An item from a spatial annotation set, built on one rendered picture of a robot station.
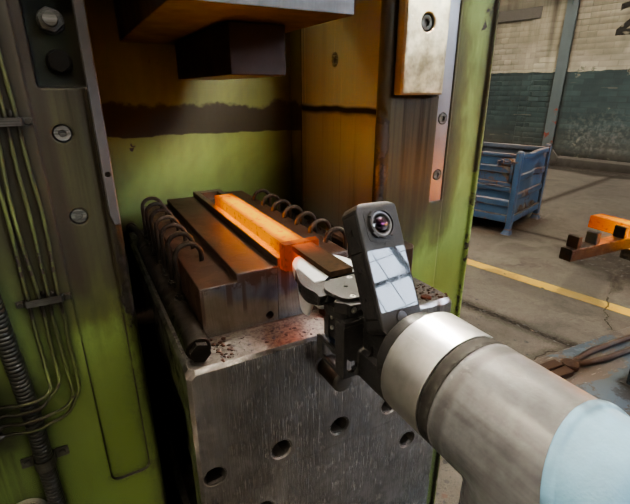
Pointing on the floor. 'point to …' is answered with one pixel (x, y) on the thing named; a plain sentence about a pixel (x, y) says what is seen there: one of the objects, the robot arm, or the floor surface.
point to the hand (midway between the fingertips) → (307, 256)
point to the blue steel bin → (510, 182)
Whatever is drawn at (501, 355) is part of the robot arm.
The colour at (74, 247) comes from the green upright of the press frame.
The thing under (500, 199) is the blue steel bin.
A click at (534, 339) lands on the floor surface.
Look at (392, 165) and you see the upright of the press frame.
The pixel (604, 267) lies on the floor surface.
